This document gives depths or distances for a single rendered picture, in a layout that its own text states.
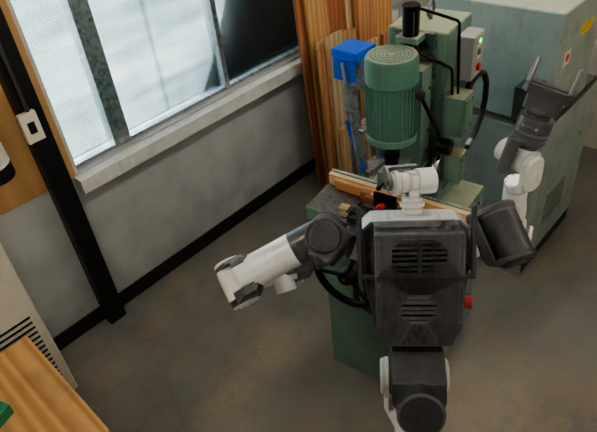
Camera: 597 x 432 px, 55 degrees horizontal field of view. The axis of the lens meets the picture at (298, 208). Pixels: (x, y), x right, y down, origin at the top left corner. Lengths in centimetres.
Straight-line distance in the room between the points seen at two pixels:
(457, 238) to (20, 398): 173
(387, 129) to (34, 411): 160
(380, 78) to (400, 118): 16
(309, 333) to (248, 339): 31
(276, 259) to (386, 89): 71
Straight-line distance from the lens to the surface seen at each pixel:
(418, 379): 144
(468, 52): 212
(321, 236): 137
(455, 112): 211
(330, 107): 356
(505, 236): 145
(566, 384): 288
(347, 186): 227
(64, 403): 233
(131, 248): 321
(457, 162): 218
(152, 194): 315
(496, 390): 279
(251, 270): 145
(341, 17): 370
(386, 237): 127
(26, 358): 255
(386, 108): 190
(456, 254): 129
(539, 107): 156
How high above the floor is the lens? 225
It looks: 37 degrees down
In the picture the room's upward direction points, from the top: 7 degrees counter-clockwise
